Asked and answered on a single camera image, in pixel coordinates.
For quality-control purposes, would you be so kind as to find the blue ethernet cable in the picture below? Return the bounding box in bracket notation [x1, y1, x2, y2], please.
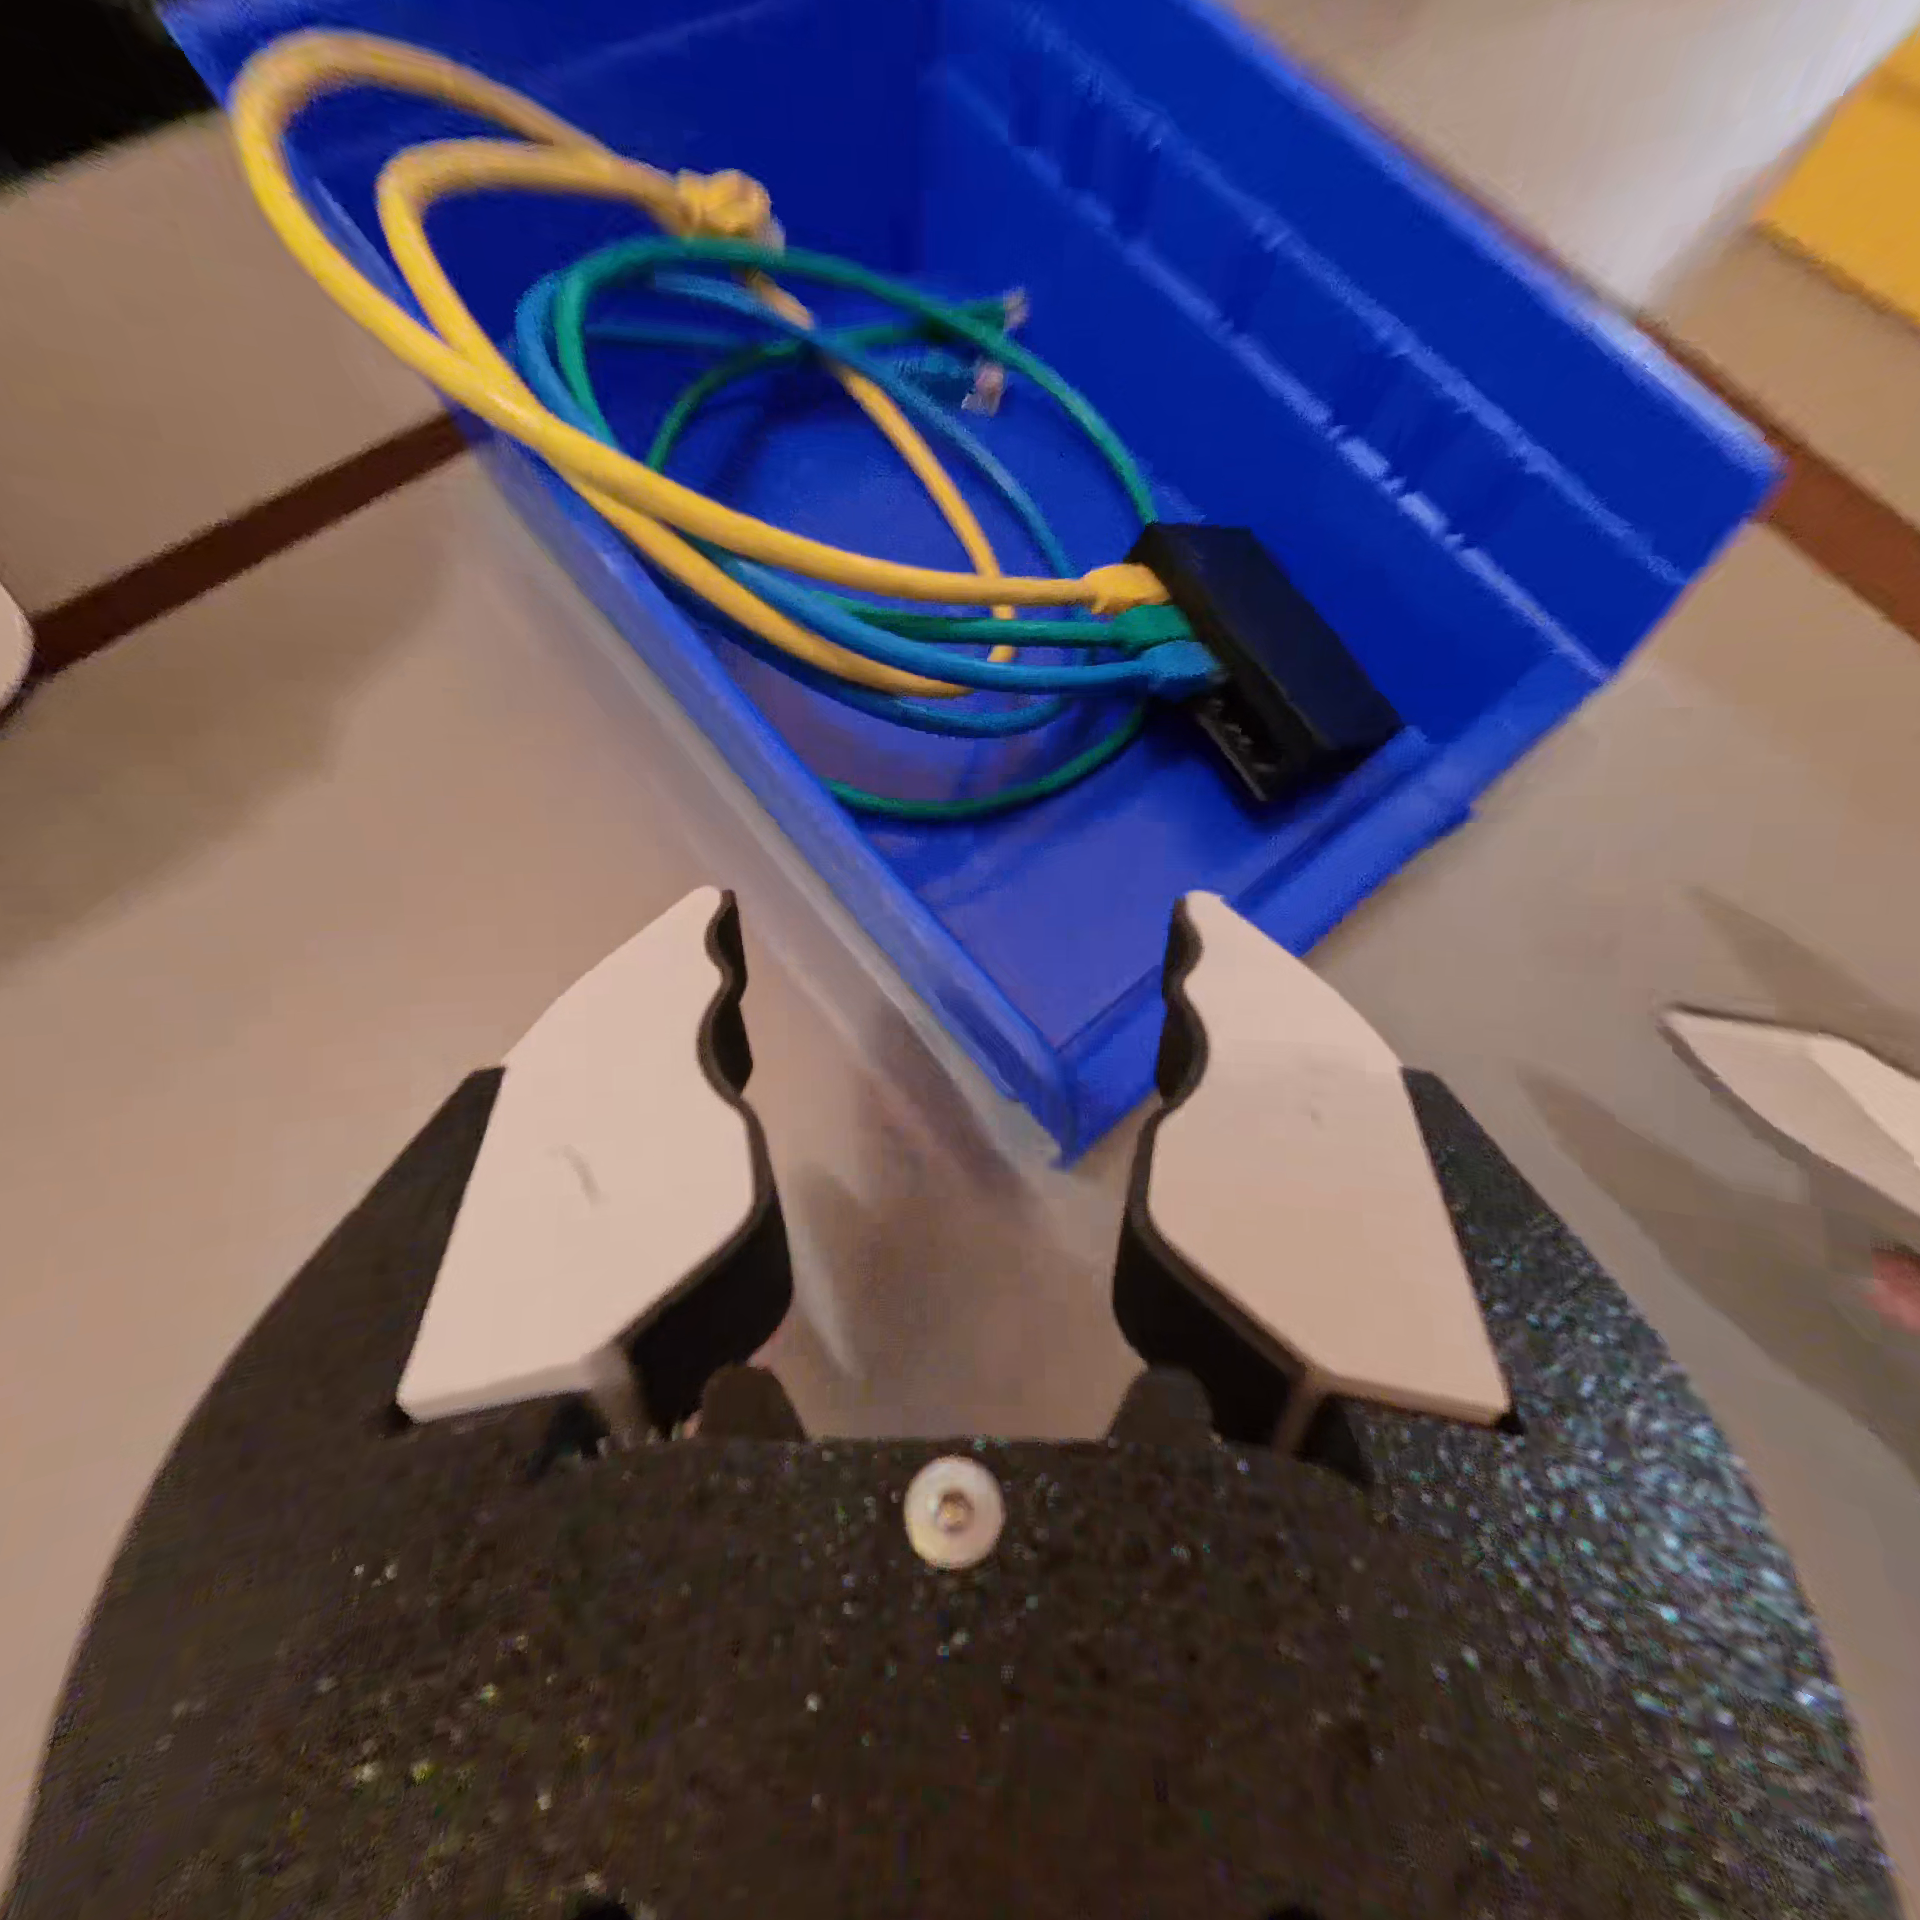
[512, 270, 1225, 740]

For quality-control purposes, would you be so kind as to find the yellow ethernet cable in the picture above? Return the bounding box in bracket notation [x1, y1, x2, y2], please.
[230, 31, 1170, 706]

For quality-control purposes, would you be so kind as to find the blue plastic bin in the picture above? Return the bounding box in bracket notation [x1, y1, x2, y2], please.
[154, 0, 1786, 1169]

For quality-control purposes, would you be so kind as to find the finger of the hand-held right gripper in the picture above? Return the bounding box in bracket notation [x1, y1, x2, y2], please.
[1663, 1004, 1920, 1209]

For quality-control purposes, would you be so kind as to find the yellow plastic bin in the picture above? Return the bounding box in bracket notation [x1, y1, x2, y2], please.
[1754, 68, 1920, 327]

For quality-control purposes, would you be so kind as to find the black network switch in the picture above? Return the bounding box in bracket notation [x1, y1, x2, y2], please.
[1125, 521, 1403, 804]

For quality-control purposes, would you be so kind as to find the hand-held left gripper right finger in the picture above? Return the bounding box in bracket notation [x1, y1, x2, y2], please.
[1115, 888, 1512, 1454]

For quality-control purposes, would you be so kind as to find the green ethernet cable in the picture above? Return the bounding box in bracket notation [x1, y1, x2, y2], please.
[547, 240, 1179, 820]

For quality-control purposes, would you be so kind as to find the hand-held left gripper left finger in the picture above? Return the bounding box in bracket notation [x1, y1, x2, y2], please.
[395, 887, 796, 1448]

